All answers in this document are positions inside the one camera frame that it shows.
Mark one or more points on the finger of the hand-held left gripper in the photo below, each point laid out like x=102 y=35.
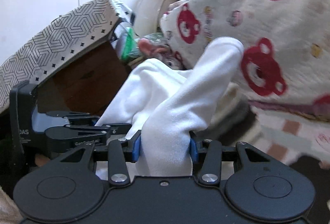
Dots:
x=77 y=117
x=85 y=133

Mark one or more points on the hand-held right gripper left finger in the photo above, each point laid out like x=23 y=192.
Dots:
x=136 y=148

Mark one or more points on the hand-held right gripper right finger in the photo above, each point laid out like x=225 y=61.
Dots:
x=193 y=149

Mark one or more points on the white shirt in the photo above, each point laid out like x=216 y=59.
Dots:
x=167 y=100

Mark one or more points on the person's left hand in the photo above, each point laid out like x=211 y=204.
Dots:
x=42 y=160

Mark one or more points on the brown wooden cabinet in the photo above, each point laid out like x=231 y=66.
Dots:
x=85 y=79

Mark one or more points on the geometric patterned cloth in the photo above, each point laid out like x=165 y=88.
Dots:
x=51 y=40

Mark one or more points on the green plastic bag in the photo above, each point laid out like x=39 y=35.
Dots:
x=130 y=46

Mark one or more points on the grey bunny plush toy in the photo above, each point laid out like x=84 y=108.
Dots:
x=152 y=48

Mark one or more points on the bear print quilt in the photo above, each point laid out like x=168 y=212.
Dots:
x=283 y=33

